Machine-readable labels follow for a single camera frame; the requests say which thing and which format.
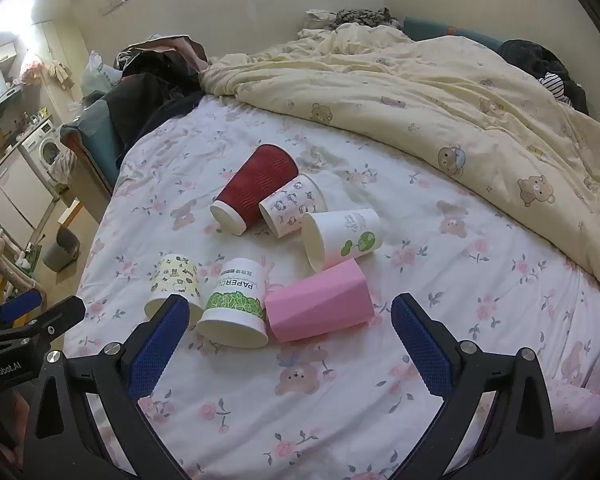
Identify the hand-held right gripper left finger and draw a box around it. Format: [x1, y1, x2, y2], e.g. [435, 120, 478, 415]
[19, 294, 193, 480]

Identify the pink floral bedsheet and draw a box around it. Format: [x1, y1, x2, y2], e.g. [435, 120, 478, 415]
[62, 92, 600, 480]

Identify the grey trash bin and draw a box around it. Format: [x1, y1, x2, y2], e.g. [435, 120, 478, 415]
[42, 227, 81, 272]

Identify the white washing machine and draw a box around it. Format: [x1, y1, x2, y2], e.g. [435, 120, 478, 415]
[21, 121, 67, 181]

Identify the white green-grass paper cup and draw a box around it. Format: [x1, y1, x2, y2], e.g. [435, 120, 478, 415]
[196, 257, 272, 349]

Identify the white green-leaf paper cup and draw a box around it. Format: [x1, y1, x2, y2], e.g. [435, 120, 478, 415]
[301, 208, 383, 273]

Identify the cream pillow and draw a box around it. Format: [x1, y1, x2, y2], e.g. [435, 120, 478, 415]
[302, 8, 341, 31]

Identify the teal bed frame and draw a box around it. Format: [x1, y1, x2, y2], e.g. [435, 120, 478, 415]
[60, 95, 126, 226]

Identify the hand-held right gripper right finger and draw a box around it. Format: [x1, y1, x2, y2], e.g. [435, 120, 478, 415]
[390, 292, 557, 480]

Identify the pink floral pillow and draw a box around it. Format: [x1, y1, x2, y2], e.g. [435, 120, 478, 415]
[545, 340, 600, 433]

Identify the cream bear-print duvet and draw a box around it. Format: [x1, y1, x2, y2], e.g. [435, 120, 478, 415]
[198, 22, 600, 306]

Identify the white pink-print paper cup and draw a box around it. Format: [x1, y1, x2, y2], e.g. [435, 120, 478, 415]
[258, 173, 328, 239]

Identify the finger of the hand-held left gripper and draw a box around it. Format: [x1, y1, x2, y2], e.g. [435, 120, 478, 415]
[0, 289, 47, 334]
[10, 296, 87, 349]

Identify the white cabinet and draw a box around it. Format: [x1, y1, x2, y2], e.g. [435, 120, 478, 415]
[0, 150, 48, 241]

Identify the cream animal-print paper cup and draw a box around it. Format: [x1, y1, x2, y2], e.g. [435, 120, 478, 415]
[144, 253, 204, 328]

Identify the pink faceted cup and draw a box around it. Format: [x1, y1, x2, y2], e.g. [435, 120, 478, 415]
[264, 259, 376, 343]

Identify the teal headboard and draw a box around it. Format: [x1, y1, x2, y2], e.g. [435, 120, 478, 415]
[404, 16, 506, 47]

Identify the striped cloth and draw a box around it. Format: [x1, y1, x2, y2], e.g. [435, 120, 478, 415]
[537, 72, 573, 106]

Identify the red ribbed paper cup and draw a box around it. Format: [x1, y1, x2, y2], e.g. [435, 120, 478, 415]
[210, 144, 299, 235]

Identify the dark cloth heap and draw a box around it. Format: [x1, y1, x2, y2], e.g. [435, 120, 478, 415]
[497, 39, 591, 116]

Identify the white plastic bag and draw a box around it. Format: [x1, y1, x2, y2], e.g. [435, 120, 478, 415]
[81, 51, 123, 98]

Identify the dark clothes pile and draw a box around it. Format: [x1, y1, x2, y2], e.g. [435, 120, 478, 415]
[102, 35, 211, 161]

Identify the dark patterned cloth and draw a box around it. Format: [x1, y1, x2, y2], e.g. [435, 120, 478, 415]
[330, 7, 403, 31]

